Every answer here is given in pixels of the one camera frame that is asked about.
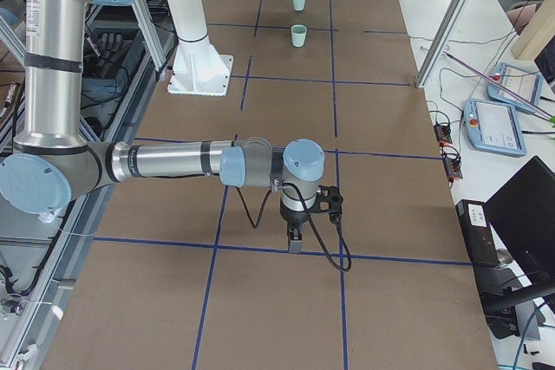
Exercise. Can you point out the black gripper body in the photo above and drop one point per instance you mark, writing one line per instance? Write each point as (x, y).
(290, 216)

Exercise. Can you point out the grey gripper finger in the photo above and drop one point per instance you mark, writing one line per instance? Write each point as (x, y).
(295, 241)

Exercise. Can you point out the mint green cup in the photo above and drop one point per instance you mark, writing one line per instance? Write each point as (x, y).
(298, 35)
(298, 1)

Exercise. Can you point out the black desktop computer box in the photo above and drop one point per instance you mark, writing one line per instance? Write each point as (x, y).
(477, 233)

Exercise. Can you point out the near blue teach pendant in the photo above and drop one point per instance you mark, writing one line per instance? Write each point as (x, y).
(494, 127)

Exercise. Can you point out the blue teach pendant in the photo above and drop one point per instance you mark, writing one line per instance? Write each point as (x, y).
(523, 82)
(494, 127)

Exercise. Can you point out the black computer monitor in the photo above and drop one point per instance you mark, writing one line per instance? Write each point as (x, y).
(522, 214)

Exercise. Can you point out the far blue teach pendant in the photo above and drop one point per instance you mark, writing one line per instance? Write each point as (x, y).
(523, 82)

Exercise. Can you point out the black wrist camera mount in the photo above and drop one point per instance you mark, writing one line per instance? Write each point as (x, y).
(329, 200)

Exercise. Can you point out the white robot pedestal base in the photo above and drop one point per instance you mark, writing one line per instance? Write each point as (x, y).
(198, 68)

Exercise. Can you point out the aluminium frame post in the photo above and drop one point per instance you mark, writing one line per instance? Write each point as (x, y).
(443, 34)

